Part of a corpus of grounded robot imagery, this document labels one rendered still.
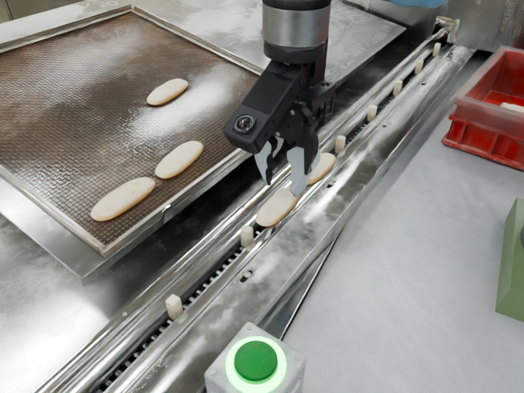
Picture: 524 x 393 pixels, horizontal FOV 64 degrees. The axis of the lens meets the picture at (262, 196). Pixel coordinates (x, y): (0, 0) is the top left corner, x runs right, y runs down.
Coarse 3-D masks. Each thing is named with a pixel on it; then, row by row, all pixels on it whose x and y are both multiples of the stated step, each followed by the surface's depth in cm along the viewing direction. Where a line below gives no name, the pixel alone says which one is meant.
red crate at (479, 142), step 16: (496, 96) 96; (512, 96) 96; (464, 128) 76; (480, 128) 74; (448, 144) 80; (464, 144) 78; (480, 144) 76; (496, 144) 75; (512, 144) 73; (496, 160) 75; (512, 160) 74
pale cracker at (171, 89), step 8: (176, 80) 77; (184, 80) 78; (160, 88) 74; (168, 88) 75; (176, 88) 75; (184, 88) 76; (152, 96) 73; (160, 96) 73; (168, 96) 73; (152, 104) 72
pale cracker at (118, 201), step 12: (132, 180) 58; (144, 180) 58; (120, 192) 56; (132, 192) 56; (144, 192) 57; (96, 204) 54; (108, 204) 54; (120, 204) 54; (132, 204) 55; (96, 216) 53; (108, 216) 53
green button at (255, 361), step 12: (240, 348) 39; (252, 348) 39; (264, 348) 39; (240, 360) 38; (252, 360) 38; (264, 360) 38; (276, 360) 38; (240, 372) 37; (252, 372) 37; (264, 372) 37; (276, 372) 38
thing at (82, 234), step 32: (64, 32) 85; (96, 32) 87; (128, 32) 89; (160, 32) 91; (32, 64) 76; (96, 64) 79; (128, 64) 80; (192, 64) 84; (224, 64) 86; (64, 96) 70; (128, 96) 73; (224, 96) 77; (0, 160) 58; (32, 160) 59; (64, 160) 60; (96, 160) 61; (128, 160) 62; (224, 160) 64; (32, 192) 55; (64, 192) 56; (192, 192) 59; (64, 224) 51
